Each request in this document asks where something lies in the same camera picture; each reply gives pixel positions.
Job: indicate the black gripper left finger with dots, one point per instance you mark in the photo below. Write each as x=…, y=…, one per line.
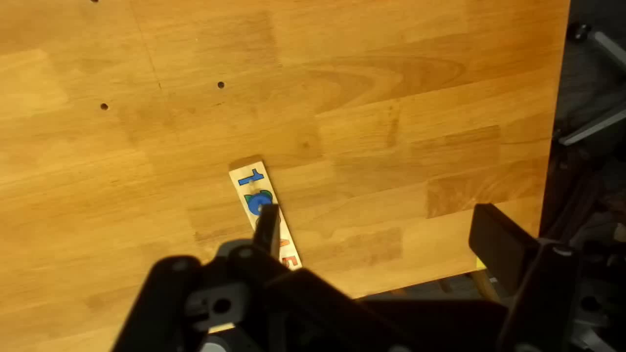
x=266, y=227

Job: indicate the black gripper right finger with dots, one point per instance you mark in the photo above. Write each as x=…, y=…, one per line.
x=501, y=240

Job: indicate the blue disk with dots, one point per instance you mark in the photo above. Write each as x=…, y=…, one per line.
x=256, y=199

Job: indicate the blue cross puzzle piece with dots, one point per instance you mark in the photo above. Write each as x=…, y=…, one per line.
x=250, y=176

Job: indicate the grey metal bar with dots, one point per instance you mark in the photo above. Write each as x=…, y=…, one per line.
x=608, y=45
x=589, y=125

